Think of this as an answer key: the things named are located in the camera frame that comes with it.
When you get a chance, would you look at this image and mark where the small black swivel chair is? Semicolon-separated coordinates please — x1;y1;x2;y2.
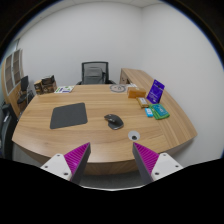
16;75;35;105

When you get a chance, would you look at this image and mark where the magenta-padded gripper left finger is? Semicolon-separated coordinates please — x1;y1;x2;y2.
40;142;92;185

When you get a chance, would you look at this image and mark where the black printed box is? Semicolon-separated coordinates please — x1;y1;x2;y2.
41;74;56;85

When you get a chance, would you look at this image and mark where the tan packet with white label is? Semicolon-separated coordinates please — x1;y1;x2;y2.
136;96;150;109

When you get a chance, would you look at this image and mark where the green packet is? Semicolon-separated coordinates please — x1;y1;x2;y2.
148;103;171;120

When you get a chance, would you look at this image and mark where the black padded office chair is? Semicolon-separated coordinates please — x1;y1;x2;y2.
0;102;18;159

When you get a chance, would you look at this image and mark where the teal printed packet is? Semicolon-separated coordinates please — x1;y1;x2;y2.
152;103;169;118

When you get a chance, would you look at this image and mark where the dark grey mouse pad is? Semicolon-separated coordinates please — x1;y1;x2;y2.
49;102;89;130

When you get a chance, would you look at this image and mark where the small brown cardboard box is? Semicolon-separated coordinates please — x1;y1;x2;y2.
33;79;44;95

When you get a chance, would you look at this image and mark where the brown printed cardboard box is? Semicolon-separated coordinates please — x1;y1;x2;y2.
41;82;58;94

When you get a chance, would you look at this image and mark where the wooden shelf unit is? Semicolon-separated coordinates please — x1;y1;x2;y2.
0;48;26;116

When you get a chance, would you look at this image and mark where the white green printed leaflet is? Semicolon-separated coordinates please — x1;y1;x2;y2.
53;85;75;94

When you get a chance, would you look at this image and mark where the black mesh office chair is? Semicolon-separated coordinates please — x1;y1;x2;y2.
76;61;116;86

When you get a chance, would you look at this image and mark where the round silver cable grommet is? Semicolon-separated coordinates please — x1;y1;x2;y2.
127;130;141;142

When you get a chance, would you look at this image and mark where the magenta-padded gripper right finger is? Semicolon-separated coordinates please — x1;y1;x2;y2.
132;142;184;185

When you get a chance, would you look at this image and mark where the orange-brown box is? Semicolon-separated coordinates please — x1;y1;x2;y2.
127;87;148;99

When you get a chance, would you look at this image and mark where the black computer mouse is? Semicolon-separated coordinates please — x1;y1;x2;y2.
103;113;125;131

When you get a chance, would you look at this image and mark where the purple standing card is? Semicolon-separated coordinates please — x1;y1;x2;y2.
146;79;166;105

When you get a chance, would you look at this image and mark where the grey backpack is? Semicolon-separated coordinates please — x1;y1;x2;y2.
84;67;105;84

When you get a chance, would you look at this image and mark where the blue wipes packet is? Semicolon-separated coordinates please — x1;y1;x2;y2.
144;107;154;118

